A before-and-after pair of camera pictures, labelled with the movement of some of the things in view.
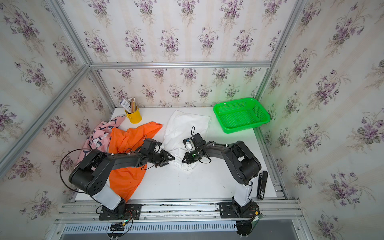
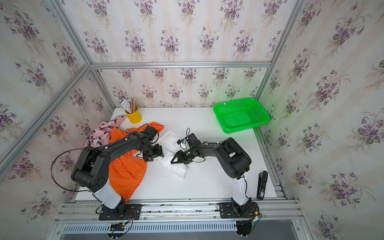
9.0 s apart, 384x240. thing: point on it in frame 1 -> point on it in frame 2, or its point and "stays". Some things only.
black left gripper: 164,158 -> 159,151
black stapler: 261,185 stays
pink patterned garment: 99,139 stays
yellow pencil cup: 135,117 stays
